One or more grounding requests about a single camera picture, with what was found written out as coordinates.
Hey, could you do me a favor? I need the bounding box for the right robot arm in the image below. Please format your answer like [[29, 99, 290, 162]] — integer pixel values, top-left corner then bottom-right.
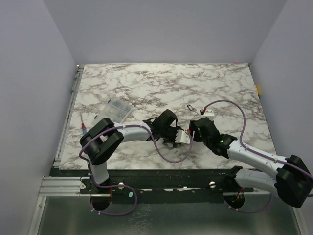
[[189, 117, 313, 208]]

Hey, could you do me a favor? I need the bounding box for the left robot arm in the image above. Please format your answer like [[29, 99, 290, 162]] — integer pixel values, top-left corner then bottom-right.
[[79, 109, 184, 193]]

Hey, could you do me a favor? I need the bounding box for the black tag key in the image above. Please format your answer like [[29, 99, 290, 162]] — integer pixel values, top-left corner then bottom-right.
[[187, 104, 198, 113]]

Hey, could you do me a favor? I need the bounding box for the clear plastic screw box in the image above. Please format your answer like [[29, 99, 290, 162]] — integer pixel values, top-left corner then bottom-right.
[[92, 97, 134, 125]]

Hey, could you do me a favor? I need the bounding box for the blue red screwdriver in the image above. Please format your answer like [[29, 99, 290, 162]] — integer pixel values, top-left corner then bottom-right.
[[80, 113, 87, 135]]

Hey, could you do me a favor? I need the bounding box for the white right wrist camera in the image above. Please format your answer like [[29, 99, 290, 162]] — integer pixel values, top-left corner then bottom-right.
[[200, 109, 215, 117]]

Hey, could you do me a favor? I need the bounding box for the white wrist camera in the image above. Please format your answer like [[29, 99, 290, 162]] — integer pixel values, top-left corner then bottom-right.
[[175, 129, 191, 144], [200, 109, 215, 117]]

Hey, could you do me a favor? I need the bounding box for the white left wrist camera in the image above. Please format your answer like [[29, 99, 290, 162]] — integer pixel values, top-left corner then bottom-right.
[[175, 129, 191, 144]]

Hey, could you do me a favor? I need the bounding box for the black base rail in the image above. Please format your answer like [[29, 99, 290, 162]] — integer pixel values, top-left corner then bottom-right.
[[50, 166, 253, 208]]

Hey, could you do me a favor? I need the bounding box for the aluminium frame rail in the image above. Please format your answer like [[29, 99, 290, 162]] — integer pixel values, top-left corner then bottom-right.
[[39, 177, 81, 197]]

